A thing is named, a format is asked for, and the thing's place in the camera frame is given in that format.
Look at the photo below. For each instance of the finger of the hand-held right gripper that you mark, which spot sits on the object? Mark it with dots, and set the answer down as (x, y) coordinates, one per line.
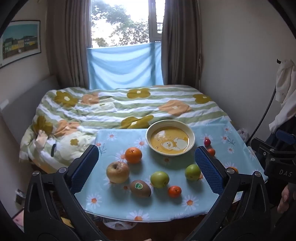
(261, 148)
(283, 135)

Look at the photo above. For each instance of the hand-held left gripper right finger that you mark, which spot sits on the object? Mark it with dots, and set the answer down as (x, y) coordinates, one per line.
(209, 171)

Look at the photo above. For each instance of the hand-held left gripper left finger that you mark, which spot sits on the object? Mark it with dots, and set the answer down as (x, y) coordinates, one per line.
(84, 170)

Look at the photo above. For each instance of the green apple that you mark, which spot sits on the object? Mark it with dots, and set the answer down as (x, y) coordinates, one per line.
(192, 172)
(159, 179)

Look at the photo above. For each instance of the large orange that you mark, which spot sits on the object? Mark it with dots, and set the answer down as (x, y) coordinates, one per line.
(133, 155)
(233, 169)

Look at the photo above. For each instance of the wrinkled yellow apple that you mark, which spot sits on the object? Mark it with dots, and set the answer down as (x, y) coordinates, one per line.
(117, 172)

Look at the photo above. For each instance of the small mandarin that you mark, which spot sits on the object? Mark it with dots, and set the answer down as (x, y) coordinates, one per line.
(174, 191)

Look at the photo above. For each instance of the cream bowl with yellow print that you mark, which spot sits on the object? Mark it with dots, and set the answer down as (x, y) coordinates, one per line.
(170, 141)

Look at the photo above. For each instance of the brown kiwi with green sticker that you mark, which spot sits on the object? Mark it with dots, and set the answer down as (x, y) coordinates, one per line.
(140, 188)

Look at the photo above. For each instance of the person's right hand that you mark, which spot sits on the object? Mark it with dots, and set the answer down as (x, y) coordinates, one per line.
(284, 204)

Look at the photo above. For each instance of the orange cherry tomato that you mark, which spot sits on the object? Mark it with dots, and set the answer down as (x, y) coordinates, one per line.
(211, 151)

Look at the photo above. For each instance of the red cherry tomato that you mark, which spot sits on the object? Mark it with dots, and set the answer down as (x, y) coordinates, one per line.
(207, 141)

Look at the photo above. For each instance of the small black device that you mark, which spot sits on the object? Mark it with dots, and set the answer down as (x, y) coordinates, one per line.
(53, 150)

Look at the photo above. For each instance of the white hanging garment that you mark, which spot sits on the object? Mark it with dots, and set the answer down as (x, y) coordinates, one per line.
(285, 81)

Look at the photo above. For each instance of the blue daisy tablecloth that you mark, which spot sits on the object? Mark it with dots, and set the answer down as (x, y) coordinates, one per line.
(143, 204)

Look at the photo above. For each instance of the striped floral blanket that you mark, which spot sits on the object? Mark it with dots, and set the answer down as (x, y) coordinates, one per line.
(115, 109)

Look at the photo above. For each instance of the grey headboard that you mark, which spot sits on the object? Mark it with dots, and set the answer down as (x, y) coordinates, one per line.
(23, 104)

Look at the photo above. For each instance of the light blue hanging cloth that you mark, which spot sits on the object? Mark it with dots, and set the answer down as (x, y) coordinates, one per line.
(124, 64)

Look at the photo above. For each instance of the brown curtain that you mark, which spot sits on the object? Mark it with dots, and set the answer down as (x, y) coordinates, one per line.
(69, 46)
(180, 46)

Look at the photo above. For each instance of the window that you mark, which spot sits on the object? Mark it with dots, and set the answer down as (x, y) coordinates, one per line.
(120, 23)

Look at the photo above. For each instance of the framed wall poster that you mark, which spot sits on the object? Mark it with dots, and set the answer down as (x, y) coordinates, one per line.
(19, 41)

